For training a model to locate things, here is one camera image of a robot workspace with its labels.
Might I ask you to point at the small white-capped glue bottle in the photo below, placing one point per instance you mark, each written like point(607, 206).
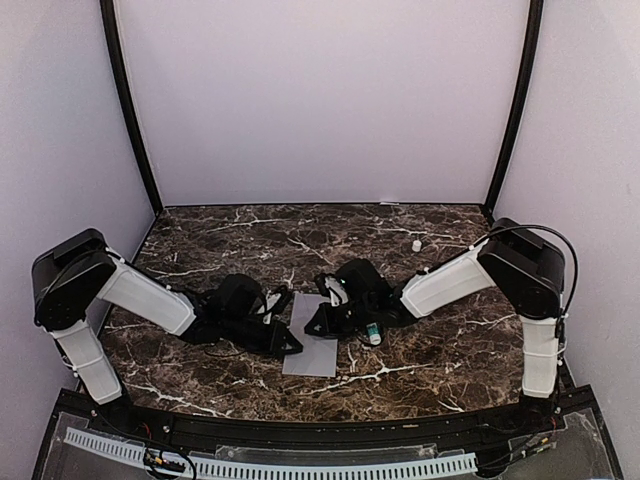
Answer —
point(373, 334)

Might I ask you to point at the black frame corner post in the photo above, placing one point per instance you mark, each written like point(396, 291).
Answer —
point(521, 89)

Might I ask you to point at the black left frame post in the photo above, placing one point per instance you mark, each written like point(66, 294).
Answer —
point(119, 73)

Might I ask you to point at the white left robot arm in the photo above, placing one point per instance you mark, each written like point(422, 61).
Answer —
point(68, 279)

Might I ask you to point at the white slotted cable duct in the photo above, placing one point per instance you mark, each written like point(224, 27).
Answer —
point(254, 463)

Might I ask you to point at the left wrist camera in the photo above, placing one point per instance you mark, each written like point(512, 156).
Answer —
point(276, 302)

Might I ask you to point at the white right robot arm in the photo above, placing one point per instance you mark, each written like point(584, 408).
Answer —
point(526, 263)

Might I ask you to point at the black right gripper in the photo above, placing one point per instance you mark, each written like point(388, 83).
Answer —
point(329, 327)

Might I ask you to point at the black front rail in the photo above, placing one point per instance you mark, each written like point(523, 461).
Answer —
point(190, 432)

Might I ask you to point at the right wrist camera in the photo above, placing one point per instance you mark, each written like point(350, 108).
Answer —
point(331, 287)

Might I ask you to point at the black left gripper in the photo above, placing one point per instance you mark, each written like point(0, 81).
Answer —
point(273, 343)

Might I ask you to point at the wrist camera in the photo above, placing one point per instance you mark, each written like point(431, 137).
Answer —
point(331, 287)
point(276, 302)

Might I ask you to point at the grey paper envelope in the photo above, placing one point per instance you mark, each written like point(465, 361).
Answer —
point(319, 356)

